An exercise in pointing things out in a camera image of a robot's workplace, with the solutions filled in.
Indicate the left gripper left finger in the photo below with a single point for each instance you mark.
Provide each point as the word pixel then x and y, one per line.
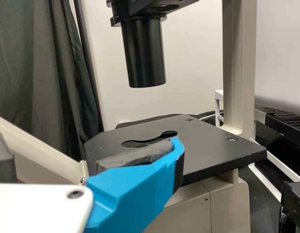
pixel 3 157

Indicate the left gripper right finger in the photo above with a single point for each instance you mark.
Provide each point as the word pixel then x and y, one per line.
pixel 135 189

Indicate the cream microscope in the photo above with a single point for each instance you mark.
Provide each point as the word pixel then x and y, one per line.
pixel 213 150

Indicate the black platform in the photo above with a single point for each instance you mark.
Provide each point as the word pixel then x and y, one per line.
pixel 286 123
pixel 295 201

